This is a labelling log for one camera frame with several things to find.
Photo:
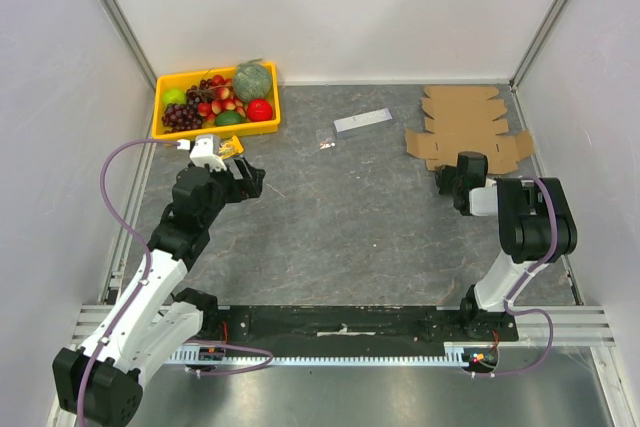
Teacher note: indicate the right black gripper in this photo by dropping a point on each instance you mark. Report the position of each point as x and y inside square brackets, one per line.
[454, 184]

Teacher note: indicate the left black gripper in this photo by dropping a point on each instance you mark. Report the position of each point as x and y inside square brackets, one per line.
[250, 186]

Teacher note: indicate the brown cardboard box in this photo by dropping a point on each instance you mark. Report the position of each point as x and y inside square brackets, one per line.
[461, 118]

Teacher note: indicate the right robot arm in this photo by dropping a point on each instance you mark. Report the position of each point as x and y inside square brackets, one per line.
[535, 229]

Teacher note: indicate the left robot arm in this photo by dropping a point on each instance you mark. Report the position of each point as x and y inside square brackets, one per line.
[103, 380]

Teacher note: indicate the yellow candy packet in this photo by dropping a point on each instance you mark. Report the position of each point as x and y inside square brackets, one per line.
[230, 147]

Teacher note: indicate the green avocado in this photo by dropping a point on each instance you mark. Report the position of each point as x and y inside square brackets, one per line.
[229, 118]

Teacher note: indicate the red apple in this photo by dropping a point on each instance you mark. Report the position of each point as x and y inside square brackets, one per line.
[259, 110]

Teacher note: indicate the red cherry cluster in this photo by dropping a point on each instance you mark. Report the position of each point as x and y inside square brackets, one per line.
[214, 95]

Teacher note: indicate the dark purple grape bunch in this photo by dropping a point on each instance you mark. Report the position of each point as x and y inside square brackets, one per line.
[181, 117]

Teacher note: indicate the small clear plastic bag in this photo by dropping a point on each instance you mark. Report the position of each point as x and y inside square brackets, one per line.
[325, 138]

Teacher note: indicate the green netted melon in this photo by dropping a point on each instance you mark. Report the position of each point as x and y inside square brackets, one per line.
[251, 81]

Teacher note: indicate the green apple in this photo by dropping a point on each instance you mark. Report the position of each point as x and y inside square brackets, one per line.
[173, 96]

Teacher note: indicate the grey slim carton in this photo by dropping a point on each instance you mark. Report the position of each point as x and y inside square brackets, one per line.
[359, 121]

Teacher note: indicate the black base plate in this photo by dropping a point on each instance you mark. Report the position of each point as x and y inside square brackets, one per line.
[260, 323]

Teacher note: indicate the slotted cable duct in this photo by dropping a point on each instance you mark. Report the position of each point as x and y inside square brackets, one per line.
[331, 352]

